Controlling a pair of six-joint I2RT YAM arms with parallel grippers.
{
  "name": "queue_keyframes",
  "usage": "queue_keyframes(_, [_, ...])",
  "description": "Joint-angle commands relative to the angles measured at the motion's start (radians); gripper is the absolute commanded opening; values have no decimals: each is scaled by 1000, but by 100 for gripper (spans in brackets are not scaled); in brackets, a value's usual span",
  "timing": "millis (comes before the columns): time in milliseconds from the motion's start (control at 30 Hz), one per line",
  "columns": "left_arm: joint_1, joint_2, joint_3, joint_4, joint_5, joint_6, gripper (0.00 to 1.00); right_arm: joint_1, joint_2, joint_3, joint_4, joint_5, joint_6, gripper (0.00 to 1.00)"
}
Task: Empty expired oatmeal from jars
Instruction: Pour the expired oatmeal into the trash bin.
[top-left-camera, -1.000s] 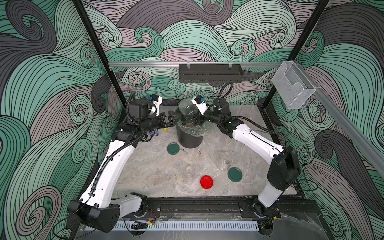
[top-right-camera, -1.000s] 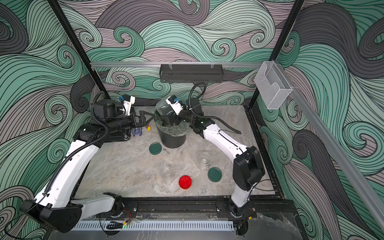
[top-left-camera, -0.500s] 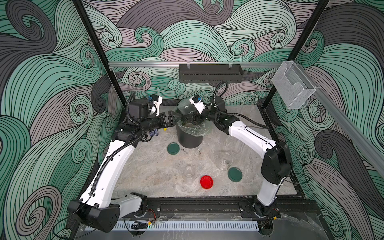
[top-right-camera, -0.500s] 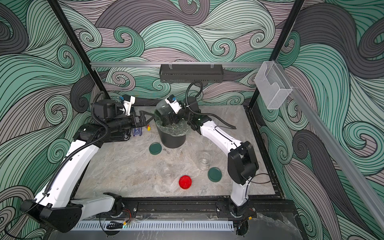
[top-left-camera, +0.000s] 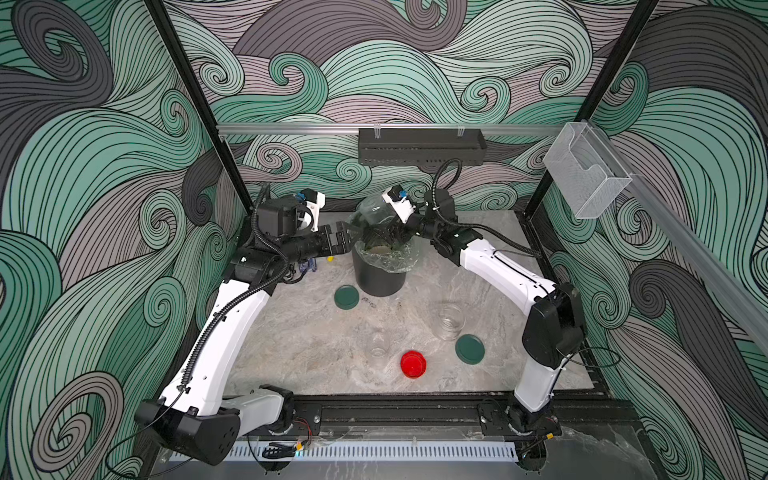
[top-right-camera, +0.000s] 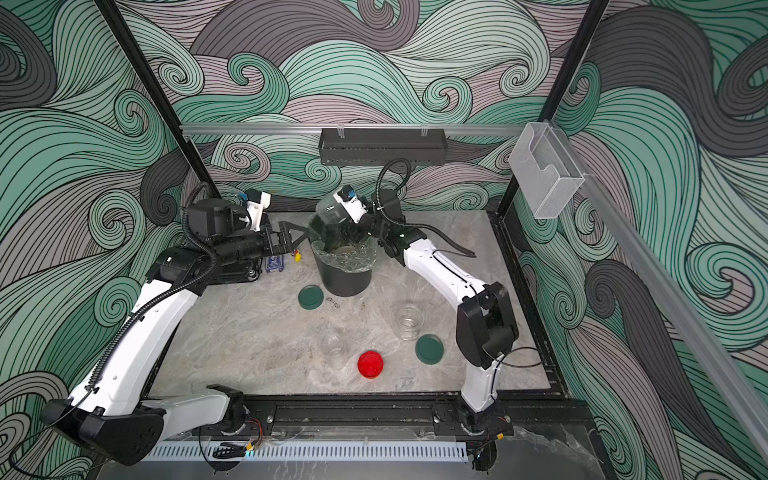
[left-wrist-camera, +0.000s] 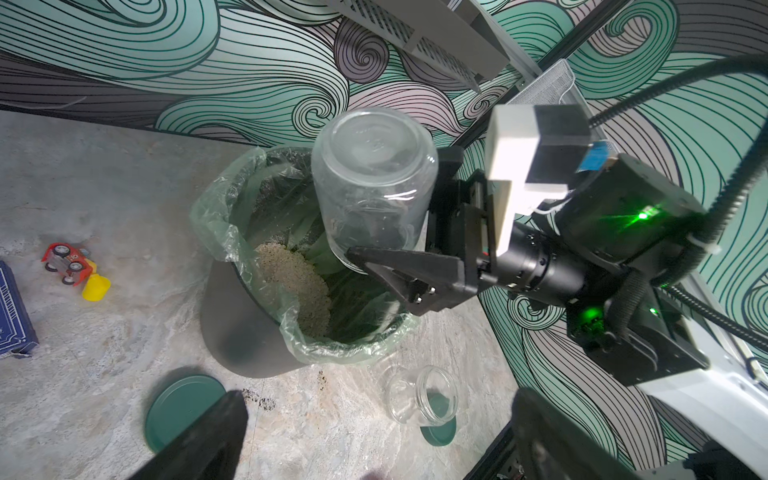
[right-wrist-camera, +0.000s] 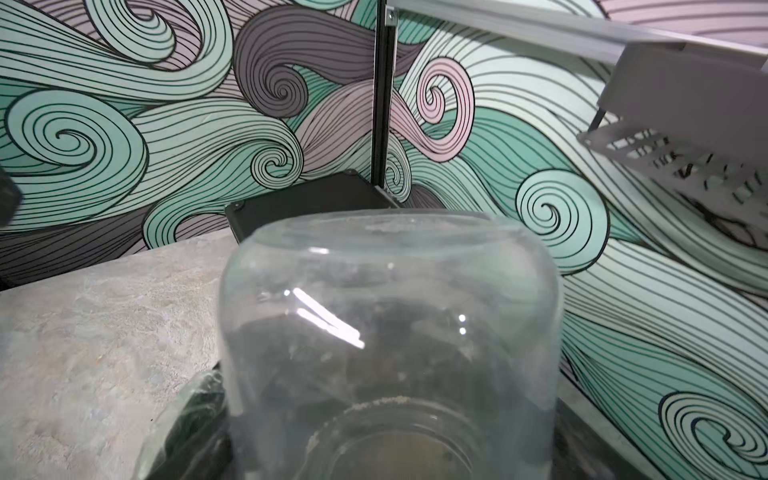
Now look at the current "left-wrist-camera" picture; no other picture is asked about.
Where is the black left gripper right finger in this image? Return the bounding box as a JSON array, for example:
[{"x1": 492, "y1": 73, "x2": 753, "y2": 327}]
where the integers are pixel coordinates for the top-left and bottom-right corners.
[{"x1": 511, "y1": 388, "x2": 636, "y2": 479}]

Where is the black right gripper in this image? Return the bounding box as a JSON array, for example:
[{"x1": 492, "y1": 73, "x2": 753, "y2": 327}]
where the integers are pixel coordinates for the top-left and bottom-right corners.
[{"x1": 346, "y1": 146, "x2": 589, "y2": 316}]

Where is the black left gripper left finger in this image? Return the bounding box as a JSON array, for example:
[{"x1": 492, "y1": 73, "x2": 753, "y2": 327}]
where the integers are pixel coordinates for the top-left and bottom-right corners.
[{"x1": 130, "y1": 390, "x2": 248, "y2": 480}]

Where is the green jar lid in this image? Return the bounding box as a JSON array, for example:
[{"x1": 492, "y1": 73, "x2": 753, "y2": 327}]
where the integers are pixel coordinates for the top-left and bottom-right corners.
[
  {"x1": 420, "y1": 418, "x2": 457, "y2": 447},
  {"x1": 144, "y1": 374, "x2": 226, "y2": 453}
]

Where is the green-lidded oatmeal jar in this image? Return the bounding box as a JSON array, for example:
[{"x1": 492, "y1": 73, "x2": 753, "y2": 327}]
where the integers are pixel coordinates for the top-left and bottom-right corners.
[
  {"x1": 384, "y1": 365, "x2": 459, "y2": 427},
  {"x1": 311, "y1": 108, "x2": 438, "y2": 274}
]

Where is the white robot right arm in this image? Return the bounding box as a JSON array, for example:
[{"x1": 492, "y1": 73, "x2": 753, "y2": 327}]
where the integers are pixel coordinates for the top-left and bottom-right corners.
[{"x1": 348, "y1": 153, "x2": 767, "y2": 476}]

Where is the black trash bin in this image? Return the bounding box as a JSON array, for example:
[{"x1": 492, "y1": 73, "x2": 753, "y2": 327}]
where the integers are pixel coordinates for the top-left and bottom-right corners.
[{"x1": 199, "y1": 149, "x2": 415, "y2": 379}]

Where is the clear plastic bin liner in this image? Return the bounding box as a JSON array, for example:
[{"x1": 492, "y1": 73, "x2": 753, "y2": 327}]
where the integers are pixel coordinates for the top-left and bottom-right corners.
[{"x1": 190, "y1": 145, "x2": 421, "y2": 367}]

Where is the red yellow toy car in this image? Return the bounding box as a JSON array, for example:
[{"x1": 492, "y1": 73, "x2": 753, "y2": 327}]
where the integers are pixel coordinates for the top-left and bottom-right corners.
[{"x1": 41, "y1": 242, "x2": 111, "y2": 302}]

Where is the blue card box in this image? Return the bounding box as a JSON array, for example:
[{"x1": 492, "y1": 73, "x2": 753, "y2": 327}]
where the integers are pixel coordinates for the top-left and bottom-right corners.
[{"x1": 1, "y1": 261, "x2": 39, "y2": 358}]

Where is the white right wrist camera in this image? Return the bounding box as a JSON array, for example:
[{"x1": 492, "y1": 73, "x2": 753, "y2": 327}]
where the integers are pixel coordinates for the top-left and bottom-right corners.
[{"x1": 484, "y1": 104, "x2": 617, "y2": 256}]

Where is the black wall-mounted tray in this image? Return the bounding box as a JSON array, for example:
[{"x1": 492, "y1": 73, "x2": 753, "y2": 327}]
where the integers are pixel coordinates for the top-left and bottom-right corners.
[{"x1": 327, "y1": 0, "x2": 510, "y2": 91}]

